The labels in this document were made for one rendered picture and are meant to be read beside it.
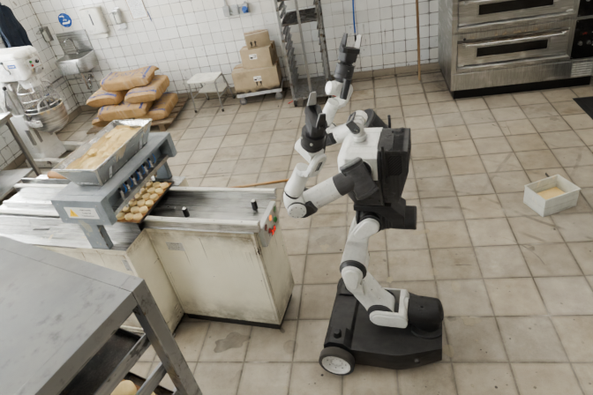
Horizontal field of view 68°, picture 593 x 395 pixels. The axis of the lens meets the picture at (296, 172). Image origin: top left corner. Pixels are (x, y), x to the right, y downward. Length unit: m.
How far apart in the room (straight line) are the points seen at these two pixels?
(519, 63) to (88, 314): 4.96
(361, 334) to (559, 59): 3.79
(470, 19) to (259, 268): 3.54
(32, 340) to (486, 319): 2.56
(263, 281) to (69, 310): 1.88
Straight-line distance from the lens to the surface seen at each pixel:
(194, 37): 6.44
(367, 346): 2.62
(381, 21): 6.03
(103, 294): 0.81
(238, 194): 2.64
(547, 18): 5.25
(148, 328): 0.86
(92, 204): 2.48
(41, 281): 0.92
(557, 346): 2.95
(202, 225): 2.48
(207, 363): 2.98
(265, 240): 2.44
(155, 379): 0.96
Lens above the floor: 2.32
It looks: 32 degrees down
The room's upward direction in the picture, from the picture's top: 12 degrees counter-clockwise
